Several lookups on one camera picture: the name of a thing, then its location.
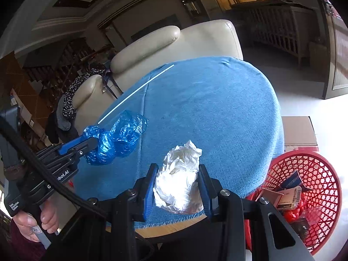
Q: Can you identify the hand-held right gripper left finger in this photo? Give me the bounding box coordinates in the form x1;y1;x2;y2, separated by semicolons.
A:
43;163;159;261

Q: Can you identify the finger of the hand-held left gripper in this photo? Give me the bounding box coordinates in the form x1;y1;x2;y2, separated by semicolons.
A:
35;135;98;159
41;149;90;174

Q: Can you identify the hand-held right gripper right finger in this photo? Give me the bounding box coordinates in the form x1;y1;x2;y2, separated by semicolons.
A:
198;164;317;261

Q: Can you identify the white paper wad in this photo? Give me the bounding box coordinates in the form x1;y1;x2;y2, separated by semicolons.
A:
153;139;204;215

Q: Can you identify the blue plastic bag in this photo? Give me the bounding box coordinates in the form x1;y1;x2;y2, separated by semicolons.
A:
82;110;149;166

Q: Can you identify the red orange small box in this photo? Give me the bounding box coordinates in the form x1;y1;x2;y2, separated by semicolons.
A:
256;189;283;208

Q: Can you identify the white medicine box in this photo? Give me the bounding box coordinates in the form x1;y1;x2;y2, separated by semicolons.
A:
277;186;303;210

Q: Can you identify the blue medicine box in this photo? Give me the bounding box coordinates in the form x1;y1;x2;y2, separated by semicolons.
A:
280;170;313;192

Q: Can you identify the red plastic bag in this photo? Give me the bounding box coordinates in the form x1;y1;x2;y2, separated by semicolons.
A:
283;204;308;222

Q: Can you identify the black plastic bag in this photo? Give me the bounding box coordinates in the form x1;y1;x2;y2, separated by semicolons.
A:
295;219;310;238

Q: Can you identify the red plastic mesh basket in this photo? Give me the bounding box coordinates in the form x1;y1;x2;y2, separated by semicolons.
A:
244;149;342;256

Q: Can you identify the person's left hand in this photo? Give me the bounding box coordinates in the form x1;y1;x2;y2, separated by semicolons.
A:
12;198;59;243

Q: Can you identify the grey cloth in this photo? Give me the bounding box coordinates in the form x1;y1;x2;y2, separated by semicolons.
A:
56;114;74;131

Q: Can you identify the dark cloth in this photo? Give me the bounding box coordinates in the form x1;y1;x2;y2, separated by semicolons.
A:
45;111;79;144

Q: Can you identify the black white dotted cloth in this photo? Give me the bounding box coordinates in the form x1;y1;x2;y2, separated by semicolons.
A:
62;68;106;119

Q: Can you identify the person's maroon clothing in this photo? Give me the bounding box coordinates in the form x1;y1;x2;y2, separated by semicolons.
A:
0;217;47;261

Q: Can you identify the wooden staircase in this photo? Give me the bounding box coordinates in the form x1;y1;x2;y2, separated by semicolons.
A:
23;39;112;112

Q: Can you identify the blue tablecloth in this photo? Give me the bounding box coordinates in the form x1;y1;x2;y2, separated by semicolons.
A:
69;56;285;229

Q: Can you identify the large cardboard box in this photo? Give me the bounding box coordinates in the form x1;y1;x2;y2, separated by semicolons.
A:
281;116;319;153

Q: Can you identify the thin white stick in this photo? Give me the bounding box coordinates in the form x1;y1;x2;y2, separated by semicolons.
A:
97;64;175;125

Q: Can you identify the cream leather sofa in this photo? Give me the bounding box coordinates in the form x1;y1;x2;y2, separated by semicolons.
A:
72;19;244;131

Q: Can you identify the white slatted wooden crib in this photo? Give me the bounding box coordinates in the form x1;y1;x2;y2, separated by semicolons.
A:
234;0;309;66

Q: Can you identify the small cardboard box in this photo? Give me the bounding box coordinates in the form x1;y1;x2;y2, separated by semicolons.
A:
308;37;328;67

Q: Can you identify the dark wooden display cabinet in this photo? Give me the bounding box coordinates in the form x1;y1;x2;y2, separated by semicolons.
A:
175;0;203;19

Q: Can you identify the brown wooden door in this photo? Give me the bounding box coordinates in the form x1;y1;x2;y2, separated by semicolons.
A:
315;0;348;100

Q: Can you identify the black cable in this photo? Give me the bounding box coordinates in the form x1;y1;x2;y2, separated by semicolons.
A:
0;117;108;219

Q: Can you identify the dark bag strap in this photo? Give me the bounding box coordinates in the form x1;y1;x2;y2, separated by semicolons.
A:
102;71;121;98

